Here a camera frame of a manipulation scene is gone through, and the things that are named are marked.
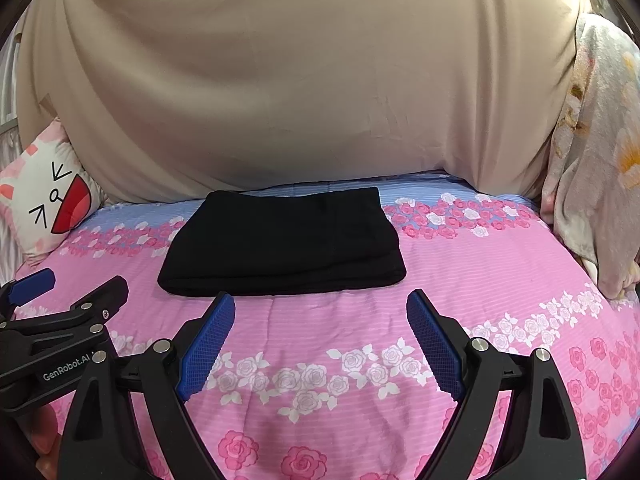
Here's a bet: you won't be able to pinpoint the pink floral bed sheet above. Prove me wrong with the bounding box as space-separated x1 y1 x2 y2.
10 172 640 480

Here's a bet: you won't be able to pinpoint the white floral fleece blanket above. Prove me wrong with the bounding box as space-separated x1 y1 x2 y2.
540 10 640 301

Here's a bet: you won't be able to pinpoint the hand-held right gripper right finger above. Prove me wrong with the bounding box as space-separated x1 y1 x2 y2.
406 288 588 480

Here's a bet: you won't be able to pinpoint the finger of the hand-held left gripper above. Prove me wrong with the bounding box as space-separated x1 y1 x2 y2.
0 267 56 321
0 275 130 356

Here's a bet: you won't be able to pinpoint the pink cat face pillow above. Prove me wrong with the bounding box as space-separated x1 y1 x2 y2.
0 117 103 268

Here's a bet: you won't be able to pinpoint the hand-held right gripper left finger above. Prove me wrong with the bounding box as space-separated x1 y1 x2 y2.
57 291 237 480

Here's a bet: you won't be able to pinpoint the person's left hand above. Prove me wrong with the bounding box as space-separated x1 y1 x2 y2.
22 402 68 480

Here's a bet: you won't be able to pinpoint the beige curtain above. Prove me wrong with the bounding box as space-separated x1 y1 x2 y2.
15 0 588 206

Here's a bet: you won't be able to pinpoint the black pants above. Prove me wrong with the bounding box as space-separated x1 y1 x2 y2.
157 186 407 298

